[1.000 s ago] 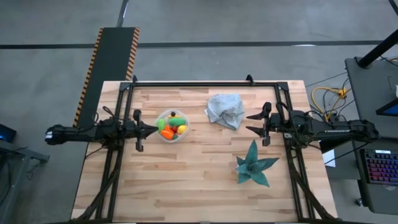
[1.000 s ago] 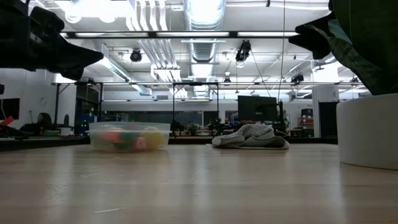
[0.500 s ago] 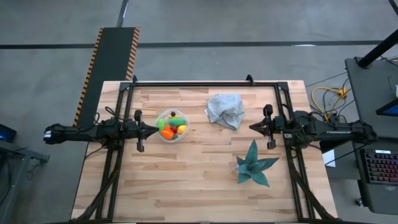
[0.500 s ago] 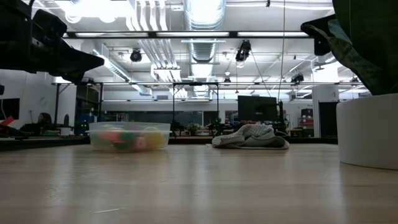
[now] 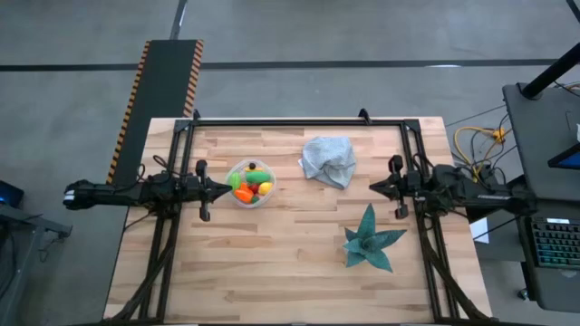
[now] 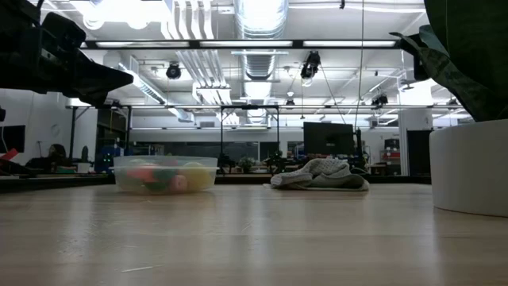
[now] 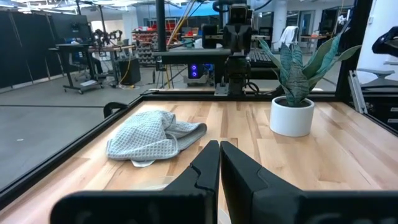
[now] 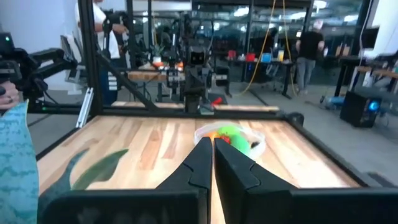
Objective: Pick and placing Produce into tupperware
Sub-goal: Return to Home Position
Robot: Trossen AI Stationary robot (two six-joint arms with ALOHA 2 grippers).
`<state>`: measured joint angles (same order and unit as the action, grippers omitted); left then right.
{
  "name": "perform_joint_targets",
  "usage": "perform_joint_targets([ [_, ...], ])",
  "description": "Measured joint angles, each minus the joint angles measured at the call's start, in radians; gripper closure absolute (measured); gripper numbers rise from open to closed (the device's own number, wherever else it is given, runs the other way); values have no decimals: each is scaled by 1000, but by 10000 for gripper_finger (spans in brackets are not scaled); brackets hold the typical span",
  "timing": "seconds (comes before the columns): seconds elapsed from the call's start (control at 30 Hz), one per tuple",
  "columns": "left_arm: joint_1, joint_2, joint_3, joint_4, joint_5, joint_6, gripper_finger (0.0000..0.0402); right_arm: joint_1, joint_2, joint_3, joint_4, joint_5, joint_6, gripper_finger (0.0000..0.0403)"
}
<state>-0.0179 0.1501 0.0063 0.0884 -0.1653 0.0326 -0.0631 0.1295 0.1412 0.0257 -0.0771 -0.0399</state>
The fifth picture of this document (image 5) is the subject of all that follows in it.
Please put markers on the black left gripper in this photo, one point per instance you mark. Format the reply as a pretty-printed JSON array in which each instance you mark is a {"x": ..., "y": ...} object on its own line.
[{"x": 195, "y": 189}]

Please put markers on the black power adapter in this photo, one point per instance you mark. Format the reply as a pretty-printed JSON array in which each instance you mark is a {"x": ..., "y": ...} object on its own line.
[{"x": 488, "y": 170}]

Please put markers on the green oblong toy vegetable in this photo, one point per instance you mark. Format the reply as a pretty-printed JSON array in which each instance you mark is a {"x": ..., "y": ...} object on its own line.
[{"x": 258, "y": 177}]

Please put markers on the teal artificial succulent plant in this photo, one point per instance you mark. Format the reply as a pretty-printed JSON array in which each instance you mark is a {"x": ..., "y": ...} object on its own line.
[{"x": 369, "y": 244}]

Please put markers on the black pole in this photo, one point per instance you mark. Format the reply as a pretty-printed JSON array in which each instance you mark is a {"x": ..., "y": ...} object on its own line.
[{"x": 550, "y": 72}]

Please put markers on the grey desk with pole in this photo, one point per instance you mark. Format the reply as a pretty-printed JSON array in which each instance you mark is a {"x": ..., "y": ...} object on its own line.
[{"x": 539, "y": 136}]

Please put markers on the yellow toy lemon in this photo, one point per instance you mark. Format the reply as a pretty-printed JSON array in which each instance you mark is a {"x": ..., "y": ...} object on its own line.
[{"x": 265, "y": 188}]

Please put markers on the white paper sheet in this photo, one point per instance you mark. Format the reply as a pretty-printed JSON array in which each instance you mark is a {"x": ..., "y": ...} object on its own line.
[{"x": 481, "y": 232}]

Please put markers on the black device with blue light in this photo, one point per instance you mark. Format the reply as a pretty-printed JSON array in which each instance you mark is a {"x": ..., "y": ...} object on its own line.
[{"x": 9, "y": 194}]

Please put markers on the blue lit screen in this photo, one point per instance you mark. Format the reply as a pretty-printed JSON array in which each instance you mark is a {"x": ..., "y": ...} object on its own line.
[{"x": 571, "y": 159}]

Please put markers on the black mat with hazard stripes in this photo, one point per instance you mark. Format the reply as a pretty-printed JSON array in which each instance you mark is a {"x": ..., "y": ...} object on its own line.
[{"x": 163, "y": 81}]

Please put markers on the yellow toy banana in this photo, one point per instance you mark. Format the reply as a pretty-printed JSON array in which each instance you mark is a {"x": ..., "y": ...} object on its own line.
[{"x": 259, "y": 169}]

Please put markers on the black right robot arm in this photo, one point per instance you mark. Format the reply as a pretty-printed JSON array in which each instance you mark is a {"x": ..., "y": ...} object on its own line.
[{"x": 489, "y": 197}]

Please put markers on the grey metal cart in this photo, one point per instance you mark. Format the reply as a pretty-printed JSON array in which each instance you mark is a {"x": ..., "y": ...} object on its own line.
[{"x": 18, "y": 253}]

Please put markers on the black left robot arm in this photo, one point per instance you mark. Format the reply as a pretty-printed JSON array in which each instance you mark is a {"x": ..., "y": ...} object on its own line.
[{"x": 113, "y": 194}]

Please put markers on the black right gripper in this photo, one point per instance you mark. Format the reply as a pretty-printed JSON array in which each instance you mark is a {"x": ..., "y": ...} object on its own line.
[{"x": 410, "y": 188}]

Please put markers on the clear plastic tupperware container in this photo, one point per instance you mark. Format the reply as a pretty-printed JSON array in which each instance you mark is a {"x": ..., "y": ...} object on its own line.
[{"x": 267, "y": 200}]

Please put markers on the black aluminium table frame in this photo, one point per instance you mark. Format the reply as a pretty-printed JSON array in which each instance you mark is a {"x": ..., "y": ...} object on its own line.
[{"x": 294, "y": 122}]

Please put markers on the black stand base bar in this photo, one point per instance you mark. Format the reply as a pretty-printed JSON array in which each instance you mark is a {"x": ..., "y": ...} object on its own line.
[{"x": 476, "y": 214}]

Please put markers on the red toy strawberry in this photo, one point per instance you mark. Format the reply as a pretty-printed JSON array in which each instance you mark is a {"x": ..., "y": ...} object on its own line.
[{"x": 254, "y": 187}]

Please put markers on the light green toy pepper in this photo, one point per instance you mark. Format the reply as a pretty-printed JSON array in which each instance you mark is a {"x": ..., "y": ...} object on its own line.
[{"x": 234, "y": 182}]

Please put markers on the backlit keyboard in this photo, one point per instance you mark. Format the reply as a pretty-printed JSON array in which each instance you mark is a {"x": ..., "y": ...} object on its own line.
[{"x": 555, "y": 244}]

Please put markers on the crumpled grey cloth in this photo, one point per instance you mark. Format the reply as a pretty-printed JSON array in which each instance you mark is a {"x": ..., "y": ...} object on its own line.
[{"x": 328, "y": 160}]

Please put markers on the grey desk under keyboard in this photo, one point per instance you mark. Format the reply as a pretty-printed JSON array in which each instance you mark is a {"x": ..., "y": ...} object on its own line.
[{"x": 553, "y": 290}]

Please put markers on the orange toy carrot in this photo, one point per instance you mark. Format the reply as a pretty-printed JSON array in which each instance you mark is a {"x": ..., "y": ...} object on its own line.
[{"x": 243, "y": 195}]

